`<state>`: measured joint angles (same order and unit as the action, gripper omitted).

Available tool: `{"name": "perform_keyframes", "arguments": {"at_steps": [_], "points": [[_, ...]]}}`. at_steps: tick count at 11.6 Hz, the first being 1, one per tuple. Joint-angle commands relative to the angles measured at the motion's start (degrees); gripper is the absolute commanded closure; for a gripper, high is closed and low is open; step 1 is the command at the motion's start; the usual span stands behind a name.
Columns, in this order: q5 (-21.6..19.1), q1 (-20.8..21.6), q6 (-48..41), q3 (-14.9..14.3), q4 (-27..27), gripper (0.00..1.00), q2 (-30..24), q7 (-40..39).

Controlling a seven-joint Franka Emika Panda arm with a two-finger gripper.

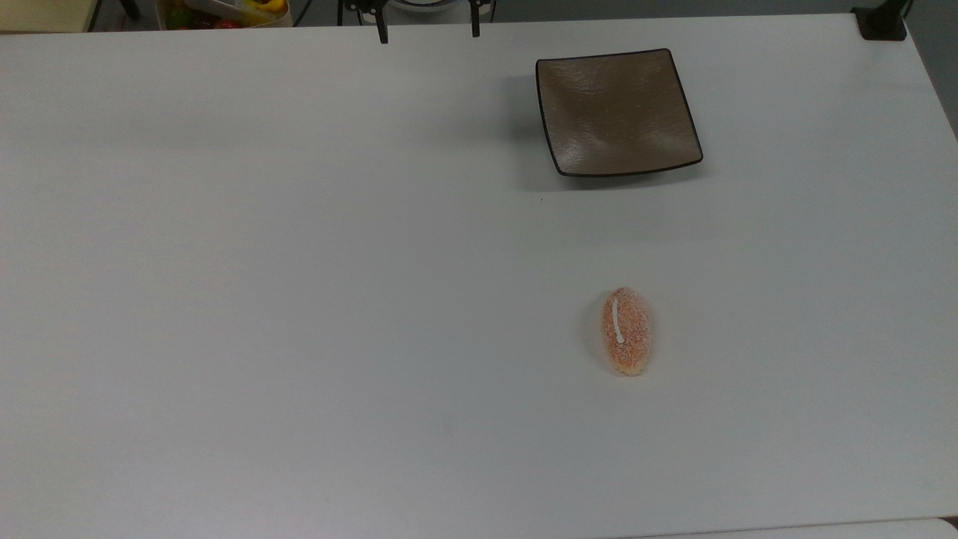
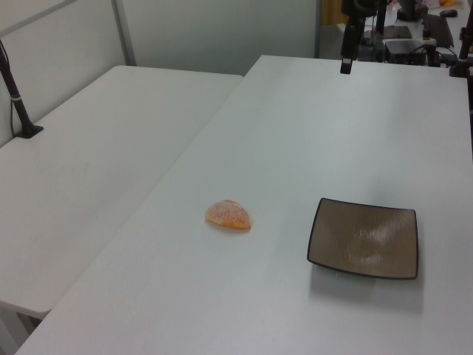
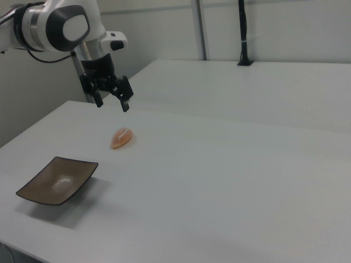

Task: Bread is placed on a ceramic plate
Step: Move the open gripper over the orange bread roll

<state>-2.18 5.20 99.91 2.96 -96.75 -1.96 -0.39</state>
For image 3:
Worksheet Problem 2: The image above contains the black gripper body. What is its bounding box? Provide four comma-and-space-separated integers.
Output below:
81, 53, 117, 93

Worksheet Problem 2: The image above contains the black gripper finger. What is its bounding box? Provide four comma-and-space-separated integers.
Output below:
80, 73, 104, 108
110, 75, 135, 113

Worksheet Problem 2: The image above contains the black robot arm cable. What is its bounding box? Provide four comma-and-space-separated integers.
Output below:
0, 7, 72, 63

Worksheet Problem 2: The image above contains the black pole with base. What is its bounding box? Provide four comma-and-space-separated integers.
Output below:
237, 0, 254, 67

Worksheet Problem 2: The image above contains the brown square ceramic plate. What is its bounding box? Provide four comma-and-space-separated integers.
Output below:
15, 156, 99, 206

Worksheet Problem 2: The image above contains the thin grey cable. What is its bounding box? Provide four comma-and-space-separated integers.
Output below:
0, 242, 16, 263

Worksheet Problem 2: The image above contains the white cable tie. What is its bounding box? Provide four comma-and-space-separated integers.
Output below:
240, 33, 262, 44

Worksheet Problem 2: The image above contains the orange bread roll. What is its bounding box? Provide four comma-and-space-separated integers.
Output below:
110, 127, 135, 150

